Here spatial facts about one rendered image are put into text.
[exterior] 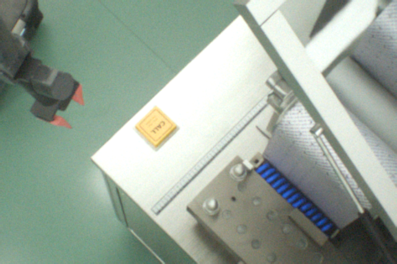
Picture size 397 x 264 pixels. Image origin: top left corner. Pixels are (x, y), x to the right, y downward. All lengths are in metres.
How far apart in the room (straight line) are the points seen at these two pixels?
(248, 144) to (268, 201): 0.21
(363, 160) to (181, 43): 2.03
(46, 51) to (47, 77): 1.39
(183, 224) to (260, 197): 0.21
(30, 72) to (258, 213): 0.57
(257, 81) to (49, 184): 1.09
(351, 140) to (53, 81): 0.78
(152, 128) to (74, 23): 1.16
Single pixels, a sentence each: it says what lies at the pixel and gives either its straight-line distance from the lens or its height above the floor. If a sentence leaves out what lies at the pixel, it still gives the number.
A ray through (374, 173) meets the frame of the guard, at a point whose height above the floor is 1.82.
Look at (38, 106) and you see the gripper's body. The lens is 1.77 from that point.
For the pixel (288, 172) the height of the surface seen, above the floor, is 1.07.
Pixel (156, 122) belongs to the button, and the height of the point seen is 0.92.
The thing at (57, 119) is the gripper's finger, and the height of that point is 1.12.
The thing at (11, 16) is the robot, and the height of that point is 0.24.
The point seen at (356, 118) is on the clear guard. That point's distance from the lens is 1.01.
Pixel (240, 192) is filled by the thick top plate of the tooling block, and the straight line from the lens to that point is 1.81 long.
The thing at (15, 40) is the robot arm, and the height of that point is 1.34.
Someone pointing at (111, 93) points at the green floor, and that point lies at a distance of 2.94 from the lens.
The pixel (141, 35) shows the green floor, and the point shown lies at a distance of 3.01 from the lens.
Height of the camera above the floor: 2.80
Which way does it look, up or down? 75 degrees down
